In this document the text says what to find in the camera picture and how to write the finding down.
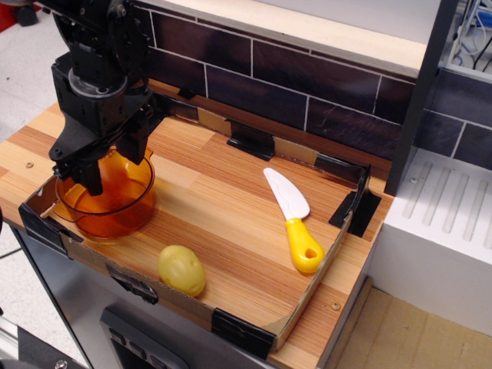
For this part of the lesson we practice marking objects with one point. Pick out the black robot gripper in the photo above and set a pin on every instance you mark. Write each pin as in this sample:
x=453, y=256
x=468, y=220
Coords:
x=101, y=112

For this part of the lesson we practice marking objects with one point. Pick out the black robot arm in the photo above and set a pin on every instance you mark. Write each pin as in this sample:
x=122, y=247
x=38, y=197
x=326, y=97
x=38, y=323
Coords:
x=105, y=31

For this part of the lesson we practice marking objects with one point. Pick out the orange transparent plastic pot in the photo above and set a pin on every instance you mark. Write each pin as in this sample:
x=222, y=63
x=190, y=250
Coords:
x=126, y=203

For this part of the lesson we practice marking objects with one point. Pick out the yellow toy potato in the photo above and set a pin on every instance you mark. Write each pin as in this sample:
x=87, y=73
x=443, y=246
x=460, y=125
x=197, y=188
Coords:
x=180, y=268

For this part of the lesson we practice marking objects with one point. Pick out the grey toy oven front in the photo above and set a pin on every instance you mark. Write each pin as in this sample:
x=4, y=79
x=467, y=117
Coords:
x=137, y=344

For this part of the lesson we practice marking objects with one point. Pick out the light wooden shelf board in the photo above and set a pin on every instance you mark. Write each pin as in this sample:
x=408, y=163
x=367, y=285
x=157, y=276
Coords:
x=359, y=45

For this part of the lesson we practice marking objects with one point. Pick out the white toy sink drainboard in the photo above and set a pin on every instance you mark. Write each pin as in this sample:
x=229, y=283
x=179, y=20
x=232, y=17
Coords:
x=434, y=248

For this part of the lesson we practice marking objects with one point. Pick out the toy knife yellow handle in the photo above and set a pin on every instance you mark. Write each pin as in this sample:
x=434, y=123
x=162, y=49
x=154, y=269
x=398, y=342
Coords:
x=306, y=253

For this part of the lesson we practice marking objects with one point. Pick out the dark grey shelf post right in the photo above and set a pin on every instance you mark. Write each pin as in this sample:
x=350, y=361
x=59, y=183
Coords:
x=429, y=69

